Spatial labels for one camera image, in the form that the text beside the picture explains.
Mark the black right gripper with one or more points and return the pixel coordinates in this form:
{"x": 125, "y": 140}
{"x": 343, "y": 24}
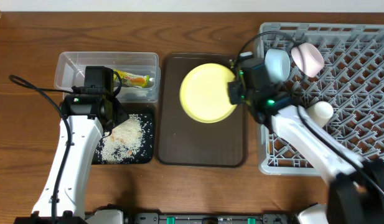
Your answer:
{"x": 234, "y": 93}

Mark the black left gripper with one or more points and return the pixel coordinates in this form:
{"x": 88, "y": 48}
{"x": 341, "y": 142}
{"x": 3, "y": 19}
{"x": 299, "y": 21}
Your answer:
{"x": 116, "y": 116}

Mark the pile of rice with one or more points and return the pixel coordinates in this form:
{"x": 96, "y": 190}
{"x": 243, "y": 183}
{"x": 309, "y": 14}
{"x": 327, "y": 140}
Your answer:
{"x": 124, "y": 140}

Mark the light blue bowl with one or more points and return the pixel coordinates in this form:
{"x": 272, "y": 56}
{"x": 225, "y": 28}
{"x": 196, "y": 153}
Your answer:
{"x": 278, "y": 64}

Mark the green snack wrapper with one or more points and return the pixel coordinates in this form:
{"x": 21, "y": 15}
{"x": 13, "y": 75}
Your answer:
{"x": 130, "y": 79}

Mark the yellow round plate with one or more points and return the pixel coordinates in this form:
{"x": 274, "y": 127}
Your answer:
{"x": 204, "y": 93}

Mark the white bowl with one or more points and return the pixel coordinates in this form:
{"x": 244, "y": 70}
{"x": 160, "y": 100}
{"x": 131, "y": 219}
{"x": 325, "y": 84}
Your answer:
{"x": 308, "y": 59}

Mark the small white cup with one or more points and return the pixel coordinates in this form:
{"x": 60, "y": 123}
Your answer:
{"x": 320, "y": 113}

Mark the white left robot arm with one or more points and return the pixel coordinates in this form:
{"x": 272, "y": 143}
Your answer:
{"x": 85, "y": 119}

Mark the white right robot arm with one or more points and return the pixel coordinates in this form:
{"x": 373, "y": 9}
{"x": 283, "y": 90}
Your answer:
{"x": 356, "y": 186}

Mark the grey plastic dishwasher rack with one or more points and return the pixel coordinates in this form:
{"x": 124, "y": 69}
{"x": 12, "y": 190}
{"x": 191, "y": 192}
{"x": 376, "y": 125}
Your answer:
{"x": 352, "y": 79}

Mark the clear plastic bin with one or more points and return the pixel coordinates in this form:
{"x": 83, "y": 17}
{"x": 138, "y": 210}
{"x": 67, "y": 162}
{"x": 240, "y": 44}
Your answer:
{"x": 71, "y": 66}

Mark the black rectangular tray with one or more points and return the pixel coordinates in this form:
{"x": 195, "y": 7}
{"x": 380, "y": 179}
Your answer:
{"x": 148, "y": 124}

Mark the dark brown serving tray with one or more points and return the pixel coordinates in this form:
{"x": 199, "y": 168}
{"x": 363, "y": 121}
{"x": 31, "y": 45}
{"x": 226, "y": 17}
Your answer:
{"x": 186, "y": 142}

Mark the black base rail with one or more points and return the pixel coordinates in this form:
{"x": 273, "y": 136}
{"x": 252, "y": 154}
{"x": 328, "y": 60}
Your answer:
{"x": 194, "y": 218}

